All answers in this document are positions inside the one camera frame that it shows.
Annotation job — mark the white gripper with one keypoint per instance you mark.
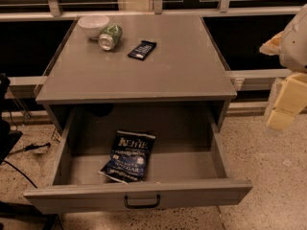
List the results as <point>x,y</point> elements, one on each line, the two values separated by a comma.
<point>295,47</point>

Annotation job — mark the blue Kettle chip bag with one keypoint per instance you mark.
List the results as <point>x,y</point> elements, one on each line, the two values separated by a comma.
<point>129,156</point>

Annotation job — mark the open grey top drawer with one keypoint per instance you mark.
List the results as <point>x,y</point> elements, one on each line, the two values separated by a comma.
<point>187,167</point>

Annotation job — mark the grey cabinet with counter top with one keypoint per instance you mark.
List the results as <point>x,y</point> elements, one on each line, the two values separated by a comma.
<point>184,65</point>

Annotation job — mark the dark blue candy bar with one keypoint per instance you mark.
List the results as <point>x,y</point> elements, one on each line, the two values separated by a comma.
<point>142,50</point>

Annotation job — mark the green soda can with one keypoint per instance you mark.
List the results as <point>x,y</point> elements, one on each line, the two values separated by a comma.
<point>110,36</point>

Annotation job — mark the white ceramic bowl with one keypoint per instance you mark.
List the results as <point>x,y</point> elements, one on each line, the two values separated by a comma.
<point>92,25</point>

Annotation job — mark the metal window railing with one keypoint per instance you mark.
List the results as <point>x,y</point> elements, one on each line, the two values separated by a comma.
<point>51,10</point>

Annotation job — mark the black equipment at left edge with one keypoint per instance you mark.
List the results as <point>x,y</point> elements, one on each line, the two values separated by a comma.
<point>8,138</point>

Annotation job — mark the black drawer handle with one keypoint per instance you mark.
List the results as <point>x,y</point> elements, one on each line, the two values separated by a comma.
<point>142,203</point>

